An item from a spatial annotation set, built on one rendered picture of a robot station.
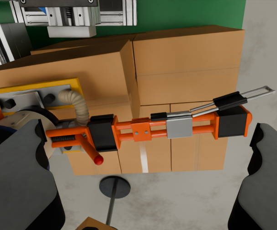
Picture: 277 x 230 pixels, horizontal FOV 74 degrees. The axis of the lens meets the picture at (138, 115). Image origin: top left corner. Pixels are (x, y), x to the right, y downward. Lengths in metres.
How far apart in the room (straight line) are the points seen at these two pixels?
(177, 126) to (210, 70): 0.71
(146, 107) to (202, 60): 0.43
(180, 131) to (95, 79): 0.39
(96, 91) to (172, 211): 2.40
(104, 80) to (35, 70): 0.27
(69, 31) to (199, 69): 0.75
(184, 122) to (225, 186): 2.19
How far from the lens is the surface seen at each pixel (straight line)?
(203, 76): 1.18
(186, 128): 0.52
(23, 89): 0.72
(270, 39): 1.91
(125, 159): 1.47
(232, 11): 1.75
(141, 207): 2.84
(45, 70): 0.81
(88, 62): 0.73
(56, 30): 0.70
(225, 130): 0.54
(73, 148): 0.76
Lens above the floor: 1.63
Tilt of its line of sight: 62 degrees down
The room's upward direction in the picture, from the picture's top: 175 degrees counter-clockwise
